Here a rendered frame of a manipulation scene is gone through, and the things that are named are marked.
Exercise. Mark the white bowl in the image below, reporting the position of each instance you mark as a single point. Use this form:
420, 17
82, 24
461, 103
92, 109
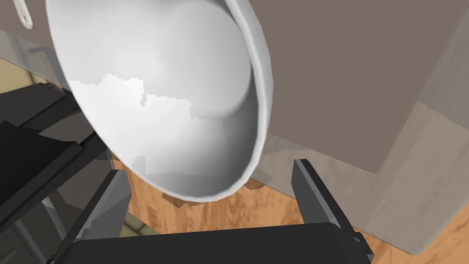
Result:
165, 110

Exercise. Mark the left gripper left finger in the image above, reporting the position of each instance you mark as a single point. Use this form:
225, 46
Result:
110, 209

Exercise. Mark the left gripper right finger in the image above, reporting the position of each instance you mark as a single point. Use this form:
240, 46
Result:
315, 200

